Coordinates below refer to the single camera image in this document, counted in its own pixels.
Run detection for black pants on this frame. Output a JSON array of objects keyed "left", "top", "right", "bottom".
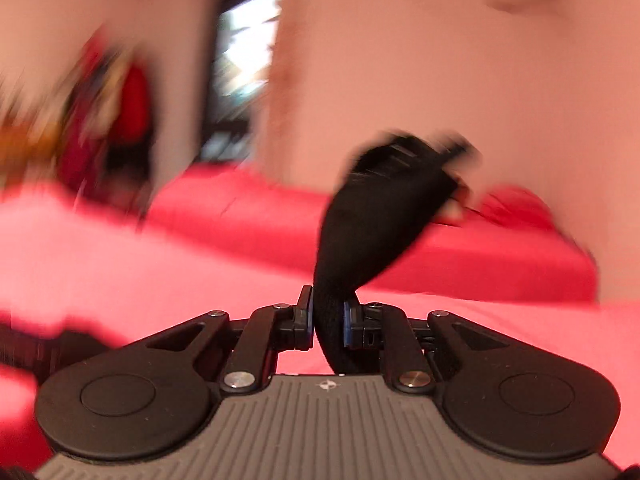
[{"left": 314, "top": 133, "right": 474, "bottom": 375}]

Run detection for red far bed cover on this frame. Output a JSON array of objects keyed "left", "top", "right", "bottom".
[{"left": 146, "top": 165, "right": 598, "bottom": 302}]

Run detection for pink near bed cover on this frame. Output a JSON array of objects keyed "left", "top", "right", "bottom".
[{"left": 1, "top": 188, "right": 639, "bottom": 467}]

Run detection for clothes rack with garments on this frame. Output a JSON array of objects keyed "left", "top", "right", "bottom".
[{"left": 1, "top": 29, "right": 155, "bottom": 214}]

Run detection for dark framed window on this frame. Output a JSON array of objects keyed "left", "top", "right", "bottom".
[{"left": 198, "top": 0, "right": 281, "bottom": 164}]

